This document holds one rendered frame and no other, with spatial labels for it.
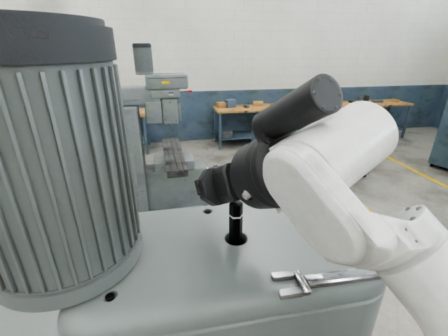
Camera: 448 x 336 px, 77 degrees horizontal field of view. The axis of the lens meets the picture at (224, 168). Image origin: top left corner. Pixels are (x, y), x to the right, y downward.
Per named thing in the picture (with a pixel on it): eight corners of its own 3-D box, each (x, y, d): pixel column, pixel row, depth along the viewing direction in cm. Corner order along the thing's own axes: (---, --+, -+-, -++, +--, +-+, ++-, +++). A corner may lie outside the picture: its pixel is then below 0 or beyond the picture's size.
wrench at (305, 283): (426, 257, 43) (427, 253, 42) (449, 277, 39) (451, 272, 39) (271, 277, 39) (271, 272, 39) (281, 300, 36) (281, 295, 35)
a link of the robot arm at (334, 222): (310, 135, 31) (399, 238, 28) (250, 173, 27) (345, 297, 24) (345, 97, 25) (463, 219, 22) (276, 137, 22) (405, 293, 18)
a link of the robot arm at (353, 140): (327, 179, 36) (417, 163, 26) (267, 223, 32) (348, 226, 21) (286, 99, 36) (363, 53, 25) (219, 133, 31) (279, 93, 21)
